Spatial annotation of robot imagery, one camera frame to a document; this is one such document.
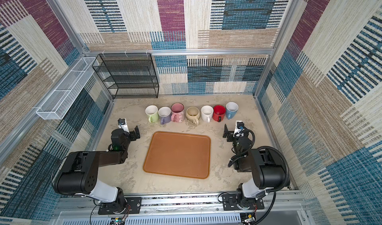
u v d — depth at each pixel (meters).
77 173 0.46
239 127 0.76
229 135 0.81
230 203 0.73
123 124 0.80
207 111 1.03
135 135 0.87
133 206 0.73
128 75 1.11
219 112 1.05
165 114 1.05
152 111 1.02
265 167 0.47
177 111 0.98
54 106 0.70
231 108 1.05
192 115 1.03
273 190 0.48
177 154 0.91
